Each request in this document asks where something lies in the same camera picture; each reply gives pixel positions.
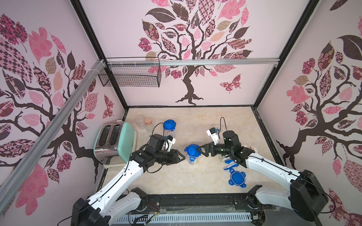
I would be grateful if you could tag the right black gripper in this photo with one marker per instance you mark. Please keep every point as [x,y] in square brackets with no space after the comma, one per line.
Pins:
[209,149]

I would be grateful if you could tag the blue lid container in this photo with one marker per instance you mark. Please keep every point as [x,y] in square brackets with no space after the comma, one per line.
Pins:
[169,128]
[192,154]

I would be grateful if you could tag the white slotted cable duct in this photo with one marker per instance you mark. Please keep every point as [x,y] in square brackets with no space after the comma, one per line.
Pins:
[184,219]

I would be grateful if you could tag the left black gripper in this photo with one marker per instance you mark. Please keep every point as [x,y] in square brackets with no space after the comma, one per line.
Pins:
[173,157]

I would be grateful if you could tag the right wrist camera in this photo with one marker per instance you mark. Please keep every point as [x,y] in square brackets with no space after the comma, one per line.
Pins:
[214,134]

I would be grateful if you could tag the clear glass tumbler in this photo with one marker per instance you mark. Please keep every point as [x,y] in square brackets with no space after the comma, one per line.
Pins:
[140,122]

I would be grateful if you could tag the left aluminium rail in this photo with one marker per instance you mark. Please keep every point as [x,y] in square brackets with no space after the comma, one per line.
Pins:
[17,177]

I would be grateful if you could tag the aluminium rail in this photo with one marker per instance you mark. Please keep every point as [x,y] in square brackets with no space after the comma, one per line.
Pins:
[17,177]
[192,61]

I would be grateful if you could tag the black wire basket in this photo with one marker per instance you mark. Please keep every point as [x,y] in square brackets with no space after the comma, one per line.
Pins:
[131,72]

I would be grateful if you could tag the detached blue container lid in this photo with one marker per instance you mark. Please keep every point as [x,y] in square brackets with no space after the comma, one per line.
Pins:
[237,178]

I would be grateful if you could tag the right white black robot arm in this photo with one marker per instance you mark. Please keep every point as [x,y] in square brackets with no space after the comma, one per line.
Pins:
[302,191]

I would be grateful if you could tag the black base frame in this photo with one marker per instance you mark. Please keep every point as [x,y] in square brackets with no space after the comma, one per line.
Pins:
[207,203]

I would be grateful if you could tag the mint chrome toaster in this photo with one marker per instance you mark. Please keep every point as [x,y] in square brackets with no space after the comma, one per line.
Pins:
[115,139]

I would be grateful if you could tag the blue toothbrush case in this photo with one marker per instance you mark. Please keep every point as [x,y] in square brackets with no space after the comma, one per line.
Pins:
[230,164]

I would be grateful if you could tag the back aluminium rail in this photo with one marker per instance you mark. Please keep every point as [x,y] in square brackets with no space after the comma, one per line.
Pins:
[192,61]

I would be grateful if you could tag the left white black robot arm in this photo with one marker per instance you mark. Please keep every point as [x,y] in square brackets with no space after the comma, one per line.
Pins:
[109,204]

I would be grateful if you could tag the small bottle cork lid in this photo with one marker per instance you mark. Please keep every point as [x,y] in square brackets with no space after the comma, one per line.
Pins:
[148,122]

